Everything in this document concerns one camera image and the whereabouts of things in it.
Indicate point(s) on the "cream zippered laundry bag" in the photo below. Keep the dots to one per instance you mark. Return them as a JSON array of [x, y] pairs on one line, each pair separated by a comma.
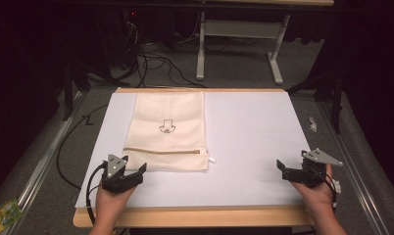
[[169, 112]]

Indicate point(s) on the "white crumpled scrap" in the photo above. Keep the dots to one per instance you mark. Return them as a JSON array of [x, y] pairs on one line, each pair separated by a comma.
[[313, 124]]

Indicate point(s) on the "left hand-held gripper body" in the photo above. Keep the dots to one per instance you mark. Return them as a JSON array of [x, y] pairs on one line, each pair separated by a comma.
[[115, 168]]

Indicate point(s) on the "white table mat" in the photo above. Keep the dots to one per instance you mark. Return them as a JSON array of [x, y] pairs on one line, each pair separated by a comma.
[[250, 130]]

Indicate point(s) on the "black metal stand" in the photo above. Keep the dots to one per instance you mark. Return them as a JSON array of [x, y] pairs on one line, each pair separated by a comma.
[[74, 81], [332, 94]]

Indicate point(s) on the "metal floor rail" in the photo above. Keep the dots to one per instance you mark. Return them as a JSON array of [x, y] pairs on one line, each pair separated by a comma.
[[44, 160], [352, 163]]

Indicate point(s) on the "wooden table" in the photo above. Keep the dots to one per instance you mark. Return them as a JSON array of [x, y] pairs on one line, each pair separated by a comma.
[[198, 217]]

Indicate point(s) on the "green yellow packet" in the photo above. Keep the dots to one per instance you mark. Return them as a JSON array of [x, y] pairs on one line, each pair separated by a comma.
[[4, 217]]

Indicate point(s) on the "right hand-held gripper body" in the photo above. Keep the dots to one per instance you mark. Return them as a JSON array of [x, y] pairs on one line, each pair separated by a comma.
[[311, 171]]

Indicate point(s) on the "white desk frame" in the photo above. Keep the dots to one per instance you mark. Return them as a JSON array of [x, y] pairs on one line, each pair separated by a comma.
[[240, 28]]

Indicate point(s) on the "person's right hand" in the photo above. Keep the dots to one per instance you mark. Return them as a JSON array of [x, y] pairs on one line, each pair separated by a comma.
[[317, 196]]

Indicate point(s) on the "person's left hand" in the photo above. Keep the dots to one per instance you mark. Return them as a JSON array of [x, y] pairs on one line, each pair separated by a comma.
[[111, 204]]

